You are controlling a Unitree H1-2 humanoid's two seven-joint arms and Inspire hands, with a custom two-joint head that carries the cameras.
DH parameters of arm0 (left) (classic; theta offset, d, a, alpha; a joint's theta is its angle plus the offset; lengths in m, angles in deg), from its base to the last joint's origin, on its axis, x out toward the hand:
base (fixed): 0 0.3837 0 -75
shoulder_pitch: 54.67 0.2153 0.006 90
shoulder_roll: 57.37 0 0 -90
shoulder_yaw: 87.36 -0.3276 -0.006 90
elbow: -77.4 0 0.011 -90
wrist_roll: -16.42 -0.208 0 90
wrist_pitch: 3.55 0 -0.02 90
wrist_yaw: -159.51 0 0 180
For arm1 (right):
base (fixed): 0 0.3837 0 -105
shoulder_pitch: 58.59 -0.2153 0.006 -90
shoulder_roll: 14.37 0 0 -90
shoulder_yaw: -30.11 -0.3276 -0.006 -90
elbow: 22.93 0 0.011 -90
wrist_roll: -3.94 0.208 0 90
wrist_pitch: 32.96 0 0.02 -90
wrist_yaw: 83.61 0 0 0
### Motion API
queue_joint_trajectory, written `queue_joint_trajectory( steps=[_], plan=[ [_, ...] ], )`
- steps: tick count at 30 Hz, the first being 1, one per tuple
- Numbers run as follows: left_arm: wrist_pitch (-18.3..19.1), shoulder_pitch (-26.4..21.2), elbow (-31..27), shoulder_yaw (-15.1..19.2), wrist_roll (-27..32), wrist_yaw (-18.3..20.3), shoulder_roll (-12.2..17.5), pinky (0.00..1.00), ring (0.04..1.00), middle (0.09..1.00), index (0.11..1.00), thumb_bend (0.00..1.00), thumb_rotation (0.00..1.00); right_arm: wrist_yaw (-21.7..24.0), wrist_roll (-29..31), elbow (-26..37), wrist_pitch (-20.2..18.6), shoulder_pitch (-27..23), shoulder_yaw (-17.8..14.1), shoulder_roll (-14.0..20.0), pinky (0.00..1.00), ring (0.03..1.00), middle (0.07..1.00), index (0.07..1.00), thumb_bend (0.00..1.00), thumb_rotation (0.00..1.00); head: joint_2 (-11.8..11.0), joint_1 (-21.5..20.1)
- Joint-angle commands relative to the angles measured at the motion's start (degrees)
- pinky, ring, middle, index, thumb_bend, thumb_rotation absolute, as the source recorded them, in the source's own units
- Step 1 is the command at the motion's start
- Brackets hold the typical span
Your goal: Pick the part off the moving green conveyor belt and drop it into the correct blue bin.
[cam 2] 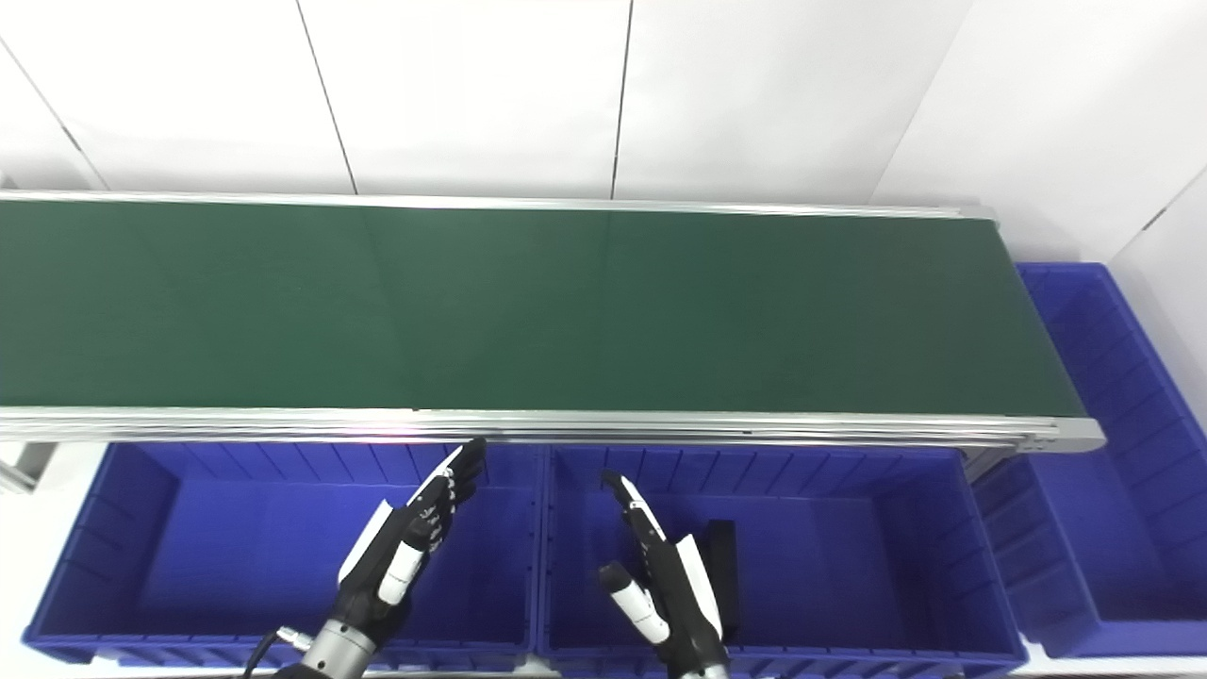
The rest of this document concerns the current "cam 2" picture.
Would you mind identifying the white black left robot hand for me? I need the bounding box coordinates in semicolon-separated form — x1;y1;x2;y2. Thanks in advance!
330;437;489;650

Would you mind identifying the aluminium conveyor support leg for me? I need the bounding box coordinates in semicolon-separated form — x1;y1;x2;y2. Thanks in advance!
962;448;1017;484
0;441;58;496

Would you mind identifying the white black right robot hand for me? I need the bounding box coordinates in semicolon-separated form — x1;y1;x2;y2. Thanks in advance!
597;469;732;672

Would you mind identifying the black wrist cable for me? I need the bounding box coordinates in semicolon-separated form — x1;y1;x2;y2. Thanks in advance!
243;627;314;679

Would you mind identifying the black rectangular part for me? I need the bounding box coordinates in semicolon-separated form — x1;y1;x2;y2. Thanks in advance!
705;519;741;638

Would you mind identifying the blue plastic bin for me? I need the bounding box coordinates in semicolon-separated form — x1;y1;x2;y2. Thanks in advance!
24;441;548;672
971;262;1207;659
536;445;1029;679

